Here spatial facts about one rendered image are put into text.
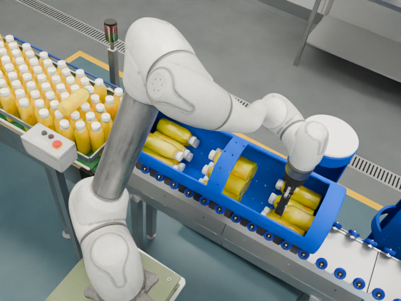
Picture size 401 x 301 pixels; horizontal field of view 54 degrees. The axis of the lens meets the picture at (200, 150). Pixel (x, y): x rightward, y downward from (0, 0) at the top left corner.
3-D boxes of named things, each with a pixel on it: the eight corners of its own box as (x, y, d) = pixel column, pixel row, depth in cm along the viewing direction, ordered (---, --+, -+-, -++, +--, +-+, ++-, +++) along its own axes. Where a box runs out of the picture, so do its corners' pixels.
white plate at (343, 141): (289, 125, 191) (289, 127, 192) (330, 165, 177) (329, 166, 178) (329, 107, 202) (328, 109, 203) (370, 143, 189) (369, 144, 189)
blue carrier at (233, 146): (306, 266, 154) (331, 233, 131) (123, 166, 176) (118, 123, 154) (329, 212, 170) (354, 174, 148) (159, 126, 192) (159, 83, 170)
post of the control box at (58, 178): (81, 262, 243) (52, 160, 167) (76, 259, 244) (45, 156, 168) (86, 257, 245) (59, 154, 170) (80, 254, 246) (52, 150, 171)
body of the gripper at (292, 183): (303, 184, 131) (295, 200, 138) (311, 168, 136) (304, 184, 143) (282, 174, 133) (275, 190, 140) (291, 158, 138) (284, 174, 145)
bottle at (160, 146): (141, 149, 169) (173, 165, 164) (141, 138, 164) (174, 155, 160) (150, 139, 173) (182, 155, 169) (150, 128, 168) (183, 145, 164)
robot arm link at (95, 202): (74, 257, 124) (58, 203, 137) (122, 249, 134) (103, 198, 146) (154, 47, 79) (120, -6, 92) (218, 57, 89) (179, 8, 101)
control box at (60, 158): (61, 173, 163) (57, 157, 156) (25, 152, 168) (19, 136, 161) (78, 157, 169) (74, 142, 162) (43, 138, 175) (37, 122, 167)
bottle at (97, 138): (107, 146, 188) (104, 122, 176) (105, 156, 184) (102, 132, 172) (93, 145, 188) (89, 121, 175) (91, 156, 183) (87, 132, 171)
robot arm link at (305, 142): (324, 168, 129) (302, 140, 136) (342, 135, 117) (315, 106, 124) (298, 177, 125) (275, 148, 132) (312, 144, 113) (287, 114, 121)
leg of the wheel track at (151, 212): (151, 241, 257) (153, 185, 209) (144, 237, 258) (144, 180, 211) (157, 235, 260) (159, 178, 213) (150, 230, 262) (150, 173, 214)
